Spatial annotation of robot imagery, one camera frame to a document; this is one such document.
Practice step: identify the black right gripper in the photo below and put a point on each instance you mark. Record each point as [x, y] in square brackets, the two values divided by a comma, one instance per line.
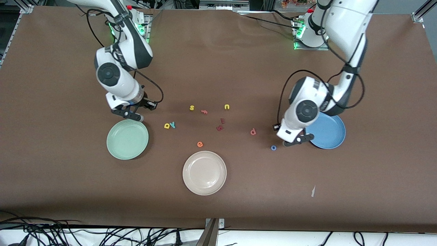
[144, 103]

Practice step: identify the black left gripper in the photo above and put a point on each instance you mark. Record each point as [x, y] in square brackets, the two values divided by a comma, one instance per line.
[275, 129]

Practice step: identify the pink foam letter d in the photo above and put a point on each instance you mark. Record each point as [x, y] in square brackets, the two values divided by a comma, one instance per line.
[255, 130]

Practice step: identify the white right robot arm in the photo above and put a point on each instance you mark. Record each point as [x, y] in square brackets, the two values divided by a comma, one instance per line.
[112, 73]

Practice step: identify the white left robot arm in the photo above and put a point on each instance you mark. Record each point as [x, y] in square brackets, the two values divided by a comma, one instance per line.
[307, 109]

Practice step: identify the green plate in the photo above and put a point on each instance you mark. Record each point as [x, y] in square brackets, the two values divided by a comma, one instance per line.
[127, 141]

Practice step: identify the blue plate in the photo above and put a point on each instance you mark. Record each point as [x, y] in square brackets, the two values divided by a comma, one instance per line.
[331, 133]

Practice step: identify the dark red foam letter k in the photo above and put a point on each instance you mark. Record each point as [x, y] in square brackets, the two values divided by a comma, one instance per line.
[220, 128]

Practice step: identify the white tape scrap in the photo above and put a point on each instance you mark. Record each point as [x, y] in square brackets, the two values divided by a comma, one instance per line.
[313, 193]

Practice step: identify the beige plate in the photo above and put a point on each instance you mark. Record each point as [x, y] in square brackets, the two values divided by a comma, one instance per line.
[204, 173]

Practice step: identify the grey background box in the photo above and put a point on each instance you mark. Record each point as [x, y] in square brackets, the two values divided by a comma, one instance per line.
[222, 5]

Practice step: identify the orange background flowers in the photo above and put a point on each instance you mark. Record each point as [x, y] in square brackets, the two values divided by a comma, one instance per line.
[293, 2]

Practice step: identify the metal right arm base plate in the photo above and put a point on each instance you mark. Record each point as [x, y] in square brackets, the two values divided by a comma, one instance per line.
[147, 27]

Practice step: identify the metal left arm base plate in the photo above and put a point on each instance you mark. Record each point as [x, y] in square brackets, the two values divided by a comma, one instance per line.
[307, 48]

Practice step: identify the grey metal table bracket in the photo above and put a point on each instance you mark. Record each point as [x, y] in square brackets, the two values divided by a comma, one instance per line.
[210, 235]

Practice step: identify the aluminium frame profile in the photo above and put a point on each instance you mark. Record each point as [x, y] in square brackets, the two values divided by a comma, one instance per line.
[26, 9]
[418, 16]

